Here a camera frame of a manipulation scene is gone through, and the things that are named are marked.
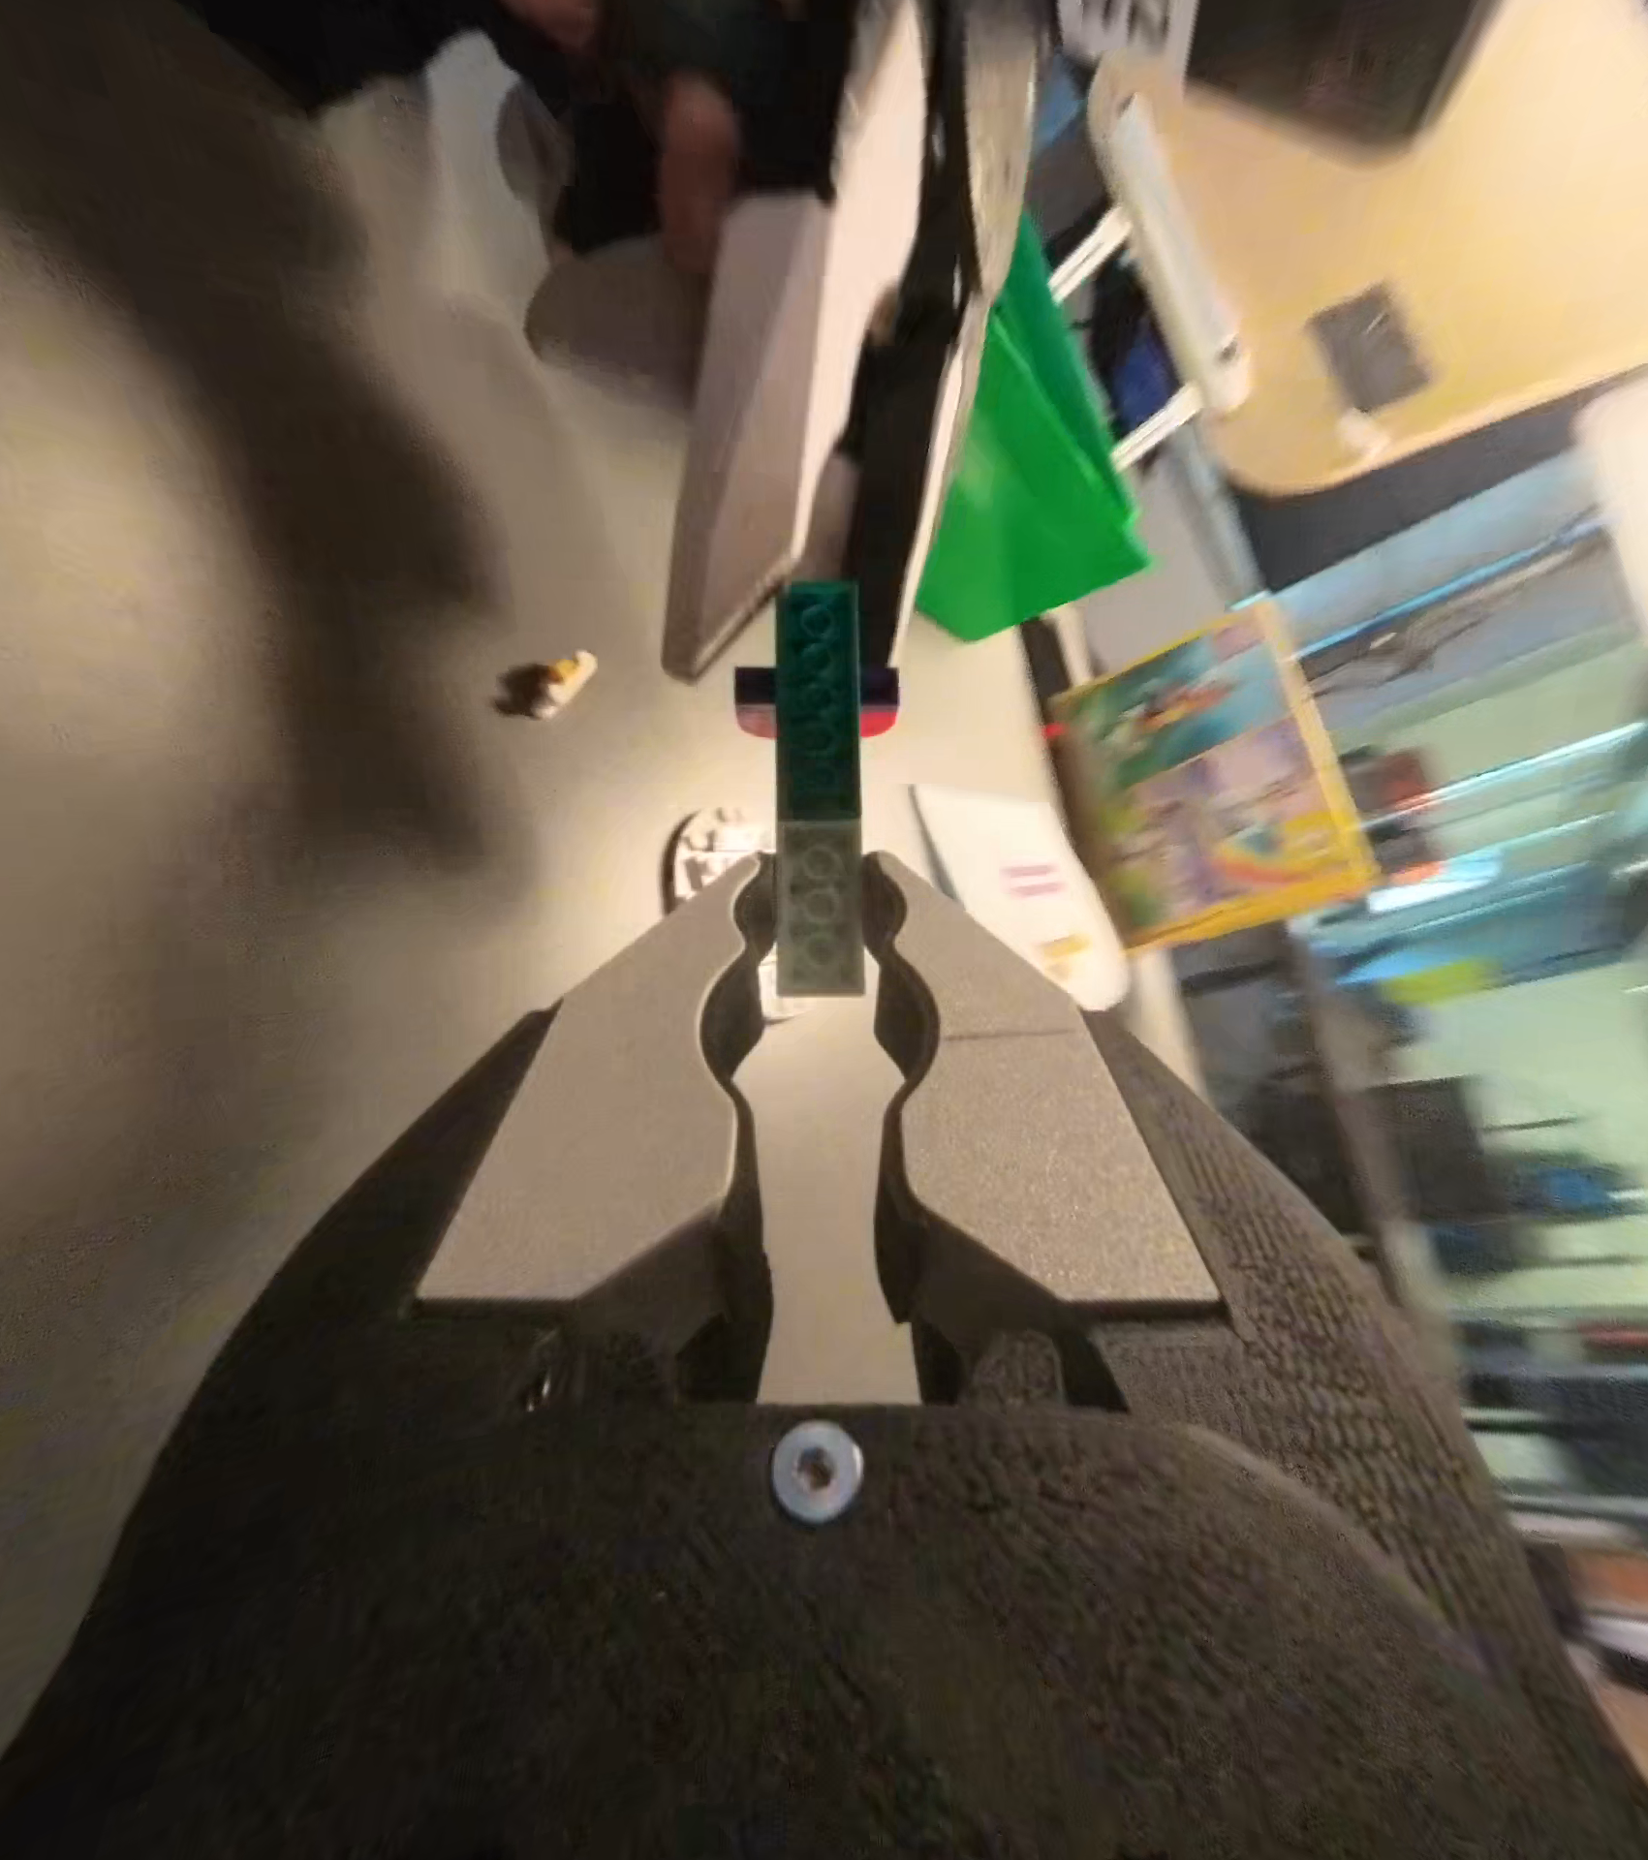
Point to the multicolour lego model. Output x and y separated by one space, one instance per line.
817 698

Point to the white instruction booklet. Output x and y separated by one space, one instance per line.
1013 873

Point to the green plastic bin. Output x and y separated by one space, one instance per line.
1035 495

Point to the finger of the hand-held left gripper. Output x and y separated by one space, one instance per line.
767 437
912 479

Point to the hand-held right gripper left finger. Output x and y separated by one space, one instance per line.
577 1148

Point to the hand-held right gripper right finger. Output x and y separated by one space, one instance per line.
1058 1163

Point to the yellow lego box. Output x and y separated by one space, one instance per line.
1201 786

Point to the round white lego plate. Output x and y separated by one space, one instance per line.
701 857

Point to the person's left hand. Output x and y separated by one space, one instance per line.
701 160

